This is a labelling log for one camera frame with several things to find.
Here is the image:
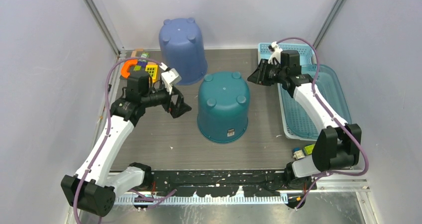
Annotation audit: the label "teal plastic basket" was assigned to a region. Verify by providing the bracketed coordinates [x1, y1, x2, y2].
[278, 65, 352, 141]

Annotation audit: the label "purple toy block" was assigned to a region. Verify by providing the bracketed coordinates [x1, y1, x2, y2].
[137, 60, 148, 67]

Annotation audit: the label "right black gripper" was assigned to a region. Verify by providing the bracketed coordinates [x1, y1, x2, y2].
[247, 59, 286, 86]

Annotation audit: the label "orange toy arch block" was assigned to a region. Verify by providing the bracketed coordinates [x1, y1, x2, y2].
[120, 59, 138, 79]

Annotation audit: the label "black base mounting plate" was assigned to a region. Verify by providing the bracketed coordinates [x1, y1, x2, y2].
[151, 169, 312, 198]

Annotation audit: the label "blue plastic bucket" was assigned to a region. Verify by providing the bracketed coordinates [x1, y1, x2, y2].
[159, 17, 208, 85]

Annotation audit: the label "small toy car blue wheels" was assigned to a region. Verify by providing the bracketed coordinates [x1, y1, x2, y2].
[292, 147, 305, 160]

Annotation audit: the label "yellow toy block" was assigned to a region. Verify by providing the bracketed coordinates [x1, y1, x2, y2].
[145, 62, 159, 83]

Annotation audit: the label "white cable duct strip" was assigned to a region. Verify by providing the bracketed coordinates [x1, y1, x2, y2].
[114, 193, 288, 206]

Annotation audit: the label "lime green toy brick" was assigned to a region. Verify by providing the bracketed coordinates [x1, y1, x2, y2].
[303, 144, 315, 156]

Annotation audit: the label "green numbered toy block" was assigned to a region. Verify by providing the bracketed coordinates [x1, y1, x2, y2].
[141, 52, 150, 58]

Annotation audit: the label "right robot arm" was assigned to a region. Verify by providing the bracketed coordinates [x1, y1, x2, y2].
[247, 50, 362, 190]

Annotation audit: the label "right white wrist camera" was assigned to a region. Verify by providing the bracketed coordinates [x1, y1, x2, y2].
[268, 41, 283, 65]

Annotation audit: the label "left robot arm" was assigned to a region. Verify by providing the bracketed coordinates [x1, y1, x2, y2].
[61, 68, 192, 218]

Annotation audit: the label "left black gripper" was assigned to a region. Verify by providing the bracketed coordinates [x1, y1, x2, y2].
[142, 82, 192, 118]

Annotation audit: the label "light blue plastic basket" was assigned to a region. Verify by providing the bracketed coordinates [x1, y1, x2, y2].
[258, 43, 317, 73]

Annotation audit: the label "lime green long brick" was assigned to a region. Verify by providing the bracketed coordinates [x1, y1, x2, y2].
[133, 65, 142, 72]

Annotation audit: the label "teal plastic bucket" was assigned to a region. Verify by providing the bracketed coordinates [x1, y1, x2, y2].
[197, 71, 250, 144]

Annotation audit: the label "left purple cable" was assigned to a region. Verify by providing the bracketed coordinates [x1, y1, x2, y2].
[72, 57, 166, 224]

